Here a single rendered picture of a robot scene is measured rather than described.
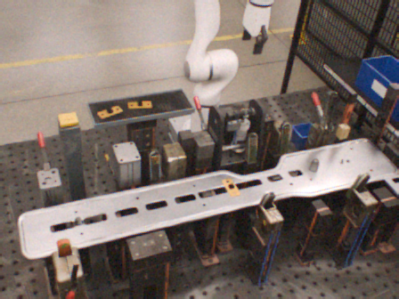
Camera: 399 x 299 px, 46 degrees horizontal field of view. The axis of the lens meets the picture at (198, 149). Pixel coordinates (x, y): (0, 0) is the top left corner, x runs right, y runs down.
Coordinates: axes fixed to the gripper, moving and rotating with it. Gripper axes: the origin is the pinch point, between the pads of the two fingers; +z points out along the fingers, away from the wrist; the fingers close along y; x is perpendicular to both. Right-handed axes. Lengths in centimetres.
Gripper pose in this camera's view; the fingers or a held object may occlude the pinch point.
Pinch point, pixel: (251, 44)
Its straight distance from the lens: 164.7
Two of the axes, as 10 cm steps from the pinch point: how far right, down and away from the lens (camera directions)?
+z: -1.0, 7.4, 6.7
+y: 3.2, 6.6, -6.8
